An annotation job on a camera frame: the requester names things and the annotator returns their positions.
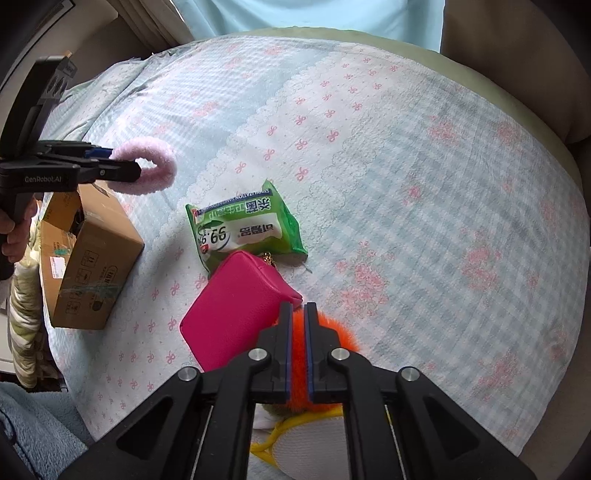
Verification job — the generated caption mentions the yellow trimmed white item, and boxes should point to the yellow trimmed white item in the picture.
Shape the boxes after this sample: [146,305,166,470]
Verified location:
[250,402,394,480]

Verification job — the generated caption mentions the brown cardboard box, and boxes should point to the brown cardboard box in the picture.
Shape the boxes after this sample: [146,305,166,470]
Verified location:
[39,181,145,331]

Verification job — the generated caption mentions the pink fluffy scrunchie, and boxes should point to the pink fluffy scrunchie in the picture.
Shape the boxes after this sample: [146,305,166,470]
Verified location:
[108,137,179,195]

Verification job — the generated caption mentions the orange fluffy pompom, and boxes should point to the orange fluffy pompom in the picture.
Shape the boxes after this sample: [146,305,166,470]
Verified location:
[287,308,362,409]

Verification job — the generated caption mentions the green floral quilt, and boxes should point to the green floral quilt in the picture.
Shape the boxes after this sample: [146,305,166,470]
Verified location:
[8,196,58,394]

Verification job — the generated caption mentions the checkered bow print bedsheet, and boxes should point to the checkered bow print bedsheet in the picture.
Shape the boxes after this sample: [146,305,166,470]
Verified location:
[44,31,583,462]

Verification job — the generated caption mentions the light blue curtain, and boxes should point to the light blue curtain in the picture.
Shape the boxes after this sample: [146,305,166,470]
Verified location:
[172,0,445,52]

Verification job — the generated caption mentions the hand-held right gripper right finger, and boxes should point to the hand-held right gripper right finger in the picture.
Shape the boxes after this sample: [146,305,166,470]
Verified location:
[305,302,537,480]

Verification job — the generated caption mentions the person's left hand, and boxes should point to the person's left hand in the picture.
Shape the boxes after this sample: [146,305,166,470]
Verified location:
[0,196,40,265]

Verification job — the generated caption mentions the green wet wipes packet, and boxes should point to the green wet wipes packet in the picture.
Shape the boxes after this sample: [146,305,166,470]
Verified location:
[185,179,309,278]

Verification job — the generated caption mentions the blue fleece blanket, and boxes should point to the blue fleece blanket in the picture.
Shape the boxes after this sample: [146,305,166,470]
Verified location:
[0,381,89,480]

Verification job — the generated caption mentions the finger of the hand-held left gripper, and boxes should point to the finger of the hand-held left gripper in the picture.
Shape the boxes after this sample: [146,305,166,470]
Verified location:
[42,141,113,161]
[76,157,142,185]

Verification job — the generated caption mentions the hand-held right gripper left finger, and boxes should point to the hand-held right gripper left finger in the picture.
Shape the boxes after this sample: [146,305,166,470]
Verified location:
[60,302,296,480]

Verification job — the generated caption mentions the magenta zipper pouch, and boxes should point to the magenta zipper pouch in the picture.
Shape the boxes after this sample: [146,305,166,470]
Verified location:
[178,250,304,374]

